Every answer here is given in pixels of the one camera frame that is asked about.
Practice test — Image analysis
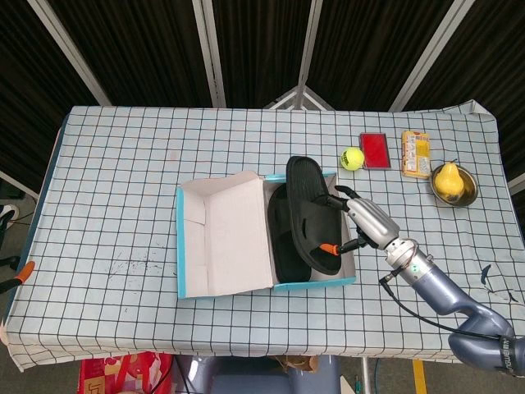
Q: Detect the brown crumpled paper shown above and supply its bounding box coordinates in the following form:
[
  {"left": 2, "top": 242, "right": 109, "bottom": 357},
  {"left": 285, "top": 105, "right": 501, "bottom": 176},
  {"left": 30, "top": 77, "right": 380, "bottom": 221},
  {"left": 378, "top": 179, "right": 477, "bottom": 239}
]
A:
[{"left": 273, "top": 355, "right": 321, "bottom": 374}]

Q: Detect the small steel bowl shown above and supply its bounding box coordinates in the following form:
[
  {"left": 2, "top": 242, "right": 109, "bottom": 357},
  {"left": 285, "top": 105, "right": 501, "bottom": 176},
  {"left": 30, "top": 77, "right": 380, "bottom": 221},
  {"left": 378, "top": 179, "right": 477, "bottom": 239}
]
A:
[{"left": 430, "top": 166, "right": 479, "bottom": 208}]

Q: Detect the red flat case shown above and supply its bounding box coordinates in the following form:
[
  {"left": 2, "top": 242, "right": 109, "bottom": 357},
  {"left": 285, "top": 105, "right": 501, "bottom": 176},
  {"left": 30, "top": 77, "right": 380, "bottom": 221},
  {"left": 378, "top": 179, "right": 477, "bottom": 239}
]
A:
[{"left": 359, "top": 131, "right": 391, "bottom": 171}]

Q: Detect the red patterned bag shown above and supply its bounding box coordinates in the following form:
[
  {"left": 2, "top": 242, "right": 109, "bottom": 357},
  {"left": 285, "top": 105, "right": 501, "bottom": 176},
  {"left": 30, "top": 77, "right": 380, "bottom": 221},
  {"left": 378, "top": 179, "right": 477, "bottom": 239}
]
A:
[{"left": 79, "top": 351, "right": 176, "bottom": 394}]

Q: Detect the white metal partition post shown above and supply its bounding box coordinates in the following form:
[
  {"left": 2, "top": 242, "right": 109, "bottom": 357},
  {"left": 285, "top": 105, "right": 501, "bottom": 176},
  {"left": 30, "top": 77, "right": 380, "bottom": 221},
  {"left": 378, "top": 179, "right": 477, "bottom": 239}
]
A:
[
  {"left": 26, "top": 0, "right": 112, "bottom": 107},
  {"left": 295, "top": 0, "right": 325, "bottom": 88},
  {"left": 388, "top": 0, "right": 469, "bottom": 112},
  {"left": 191, "top": 0, "right": 227, "bottom": 108}
]

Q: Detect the white shoe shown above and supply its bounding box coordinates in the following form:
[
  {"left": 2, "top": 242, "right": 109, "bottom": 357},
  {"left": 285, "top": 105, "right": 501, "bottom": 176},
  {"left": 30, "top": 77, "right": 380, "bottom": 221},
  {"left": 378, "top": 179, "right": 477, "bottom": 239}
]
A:
[{"left": 0, "top": 204, "right": 21, "bottom": 225}]

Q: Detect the white checked tablecloth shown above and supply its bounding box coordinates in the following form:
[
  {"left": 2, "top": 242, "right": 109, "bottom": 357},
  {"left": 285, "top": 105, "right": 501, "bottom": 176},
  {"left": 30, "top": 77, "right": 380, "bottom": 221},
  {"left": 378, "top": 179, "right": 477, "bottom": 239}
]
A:
[{"left": 0, "top": 98, "right": 525, "bottom": 373}]

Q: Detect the yellow snack packet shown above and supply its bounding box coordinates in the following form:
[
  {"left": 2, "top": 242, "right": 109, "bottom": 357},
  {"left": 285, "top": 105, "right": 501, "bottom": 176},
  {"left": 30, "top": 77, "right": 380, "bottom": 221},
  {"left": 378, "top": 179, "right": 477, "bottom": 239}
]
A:
[{"left": 400, "top": 130, "right": 432, "bottom": 179}]

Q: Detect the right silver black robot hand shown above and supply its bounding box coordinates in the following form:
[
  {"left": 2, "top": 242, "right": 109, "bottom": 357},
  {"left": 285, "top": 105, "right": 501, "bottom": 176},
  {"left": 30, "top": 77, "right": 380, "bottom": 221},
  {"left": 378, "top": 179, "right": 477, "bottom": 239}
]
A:
[{"left": 314, "top": 185, "right": 401, "bottom": 256}]

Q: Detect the black rubber slipper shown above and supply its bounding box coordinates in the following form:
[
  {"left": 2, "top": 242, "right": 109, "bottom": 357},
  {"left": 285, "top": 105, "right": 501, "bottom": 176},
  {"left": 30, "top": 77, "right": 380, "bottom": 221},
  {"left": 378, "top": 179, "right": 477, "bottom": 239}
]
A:
[
  {"left": 285, "top": 155, "right": 343, "bottom": 277},
  {"left": 267, "top": 184, "right": 313, "bottom": 284}
]

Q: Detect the metal table leg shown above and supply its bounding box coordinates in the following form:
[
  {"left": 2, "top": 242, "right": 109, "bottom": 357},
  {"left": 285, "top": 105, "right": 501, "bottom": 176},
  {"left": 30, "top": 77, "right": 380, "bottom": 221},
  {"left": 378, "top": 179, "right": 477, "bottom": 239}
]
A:
[{"left": 359, "top": 355, "right": 373, "bottom": 394}]

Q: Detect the light blue cardboard shoe box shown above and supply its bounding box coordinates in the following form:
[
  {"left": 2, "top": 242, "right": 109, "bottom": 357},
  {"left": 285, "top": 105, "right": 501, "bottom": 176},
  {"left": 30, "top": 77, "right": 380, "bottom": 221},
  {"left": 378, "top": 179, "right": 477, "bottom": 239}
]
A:
[{"left": 175, "top": 171, "right": 356, "bottom": 300}]

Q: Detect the yellow pear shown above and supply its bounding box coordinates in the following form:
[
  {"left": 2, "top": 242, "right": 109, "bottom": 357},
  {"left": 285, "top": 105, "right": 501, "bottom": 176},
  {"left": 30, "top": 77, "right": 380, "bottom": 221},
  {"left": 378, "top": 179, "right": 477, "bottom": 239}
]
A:
[{"left": 434, "top": 161, "right": 466, "bottom": 199}]

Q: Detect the yellow-green tennis ball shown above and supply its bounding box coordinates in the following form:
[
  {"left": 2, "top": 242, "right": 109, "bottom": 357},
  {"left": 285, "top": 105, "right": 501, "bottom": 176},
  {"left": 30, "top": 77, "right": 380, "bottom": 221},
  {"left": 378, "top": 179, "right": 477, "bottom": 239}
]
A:
[{"left": 339, "top": 147, "right": 365, "bottom": 171}]

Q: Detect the black corrugated partition panel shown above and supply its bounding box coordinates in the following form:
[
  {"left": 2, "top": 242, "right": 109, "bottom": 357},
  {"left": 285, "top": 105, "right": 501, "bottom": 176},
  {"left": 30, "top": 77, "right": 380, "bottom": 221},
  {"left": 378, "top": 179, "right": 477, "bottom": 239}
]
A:
[
  {"left": 0, "top": 0, "right": 99, "bottom": 181},
  {"left": 211, "top": 0, "right": 313, "bottom": 108},
  {"left": 404, "top": 0, "right": 525, "bottom": 181},
  {"left": 307, "top": 0, "right": 454, "bottom": 112},
  {"left": 48, "top": 0, "right": 214, "bottom": 108}
]

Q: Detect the black clamp with orange tips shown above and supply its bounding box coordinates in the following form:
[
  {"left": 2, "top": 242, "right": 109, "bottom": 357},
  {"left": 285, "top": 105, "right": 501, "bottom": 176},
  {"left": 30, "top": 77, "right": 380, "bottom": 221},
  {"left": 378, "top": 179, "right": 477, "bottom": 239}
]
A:
[{"left": 0, "top": 260, "right": 36, "bottom": 295}]

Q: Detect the white triangular frame foot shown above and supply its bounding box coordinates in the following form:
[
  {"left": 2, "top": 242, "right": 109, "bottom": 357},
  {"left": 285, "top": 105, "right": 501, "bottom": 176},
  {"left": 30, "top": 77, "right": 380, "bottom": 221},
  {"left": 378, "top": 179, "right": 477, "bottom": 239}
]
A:
[{"left": 265, "top": 85, "right": 336, "bottom": 111}]

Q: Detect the black arm cable with plug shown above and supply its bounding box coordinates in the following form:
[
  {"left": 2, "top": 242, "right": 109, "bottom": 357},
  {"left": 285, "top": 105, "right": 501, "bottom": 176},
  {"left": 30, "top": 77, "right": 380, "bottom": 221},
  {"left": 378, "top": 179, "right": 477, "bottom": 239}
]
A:
[{"left": 377, "top": 275, "right": 501, "bottom": 340}]

